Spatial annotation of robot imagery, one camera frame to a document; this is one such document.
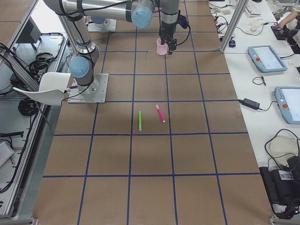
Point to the black power adapter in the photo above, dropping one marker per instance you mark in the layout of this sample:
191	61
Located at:
251	104

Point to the pink marker pen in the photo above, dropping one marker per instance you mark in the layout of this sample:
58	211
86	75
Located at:
160	113

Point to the teach pendant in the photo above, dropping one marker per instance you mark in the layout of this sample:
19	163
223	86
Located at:
266	59
288	100

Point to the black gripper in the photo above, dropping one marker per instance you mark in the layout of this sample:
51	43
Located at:
167	29

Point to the upper teach pendant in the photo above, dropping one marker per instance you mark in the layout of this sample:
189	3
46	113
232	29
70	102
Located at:
266	59

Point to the pink mesh cup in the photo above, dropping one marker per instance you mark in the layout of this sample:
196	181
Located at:
162	49

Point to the aluminium frame post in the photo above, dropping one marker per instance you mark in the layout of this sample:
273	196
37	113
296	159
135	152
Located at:
240	7

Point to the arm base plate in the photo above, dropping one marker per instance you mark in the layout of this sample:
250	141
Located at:
102	29
95	93

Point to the white chair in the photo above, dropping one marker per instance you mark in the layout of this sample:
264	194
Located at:
51	88

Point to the black device box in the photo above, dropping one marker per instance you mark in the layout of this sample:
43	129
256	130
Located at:
282	191

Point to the green marker pen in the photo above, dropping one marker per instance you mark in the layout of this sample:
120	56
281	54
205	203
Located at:
140	121

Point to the lower teach pendant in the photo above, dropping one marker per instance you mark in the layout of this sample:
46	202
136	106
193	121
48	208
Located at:
288	100

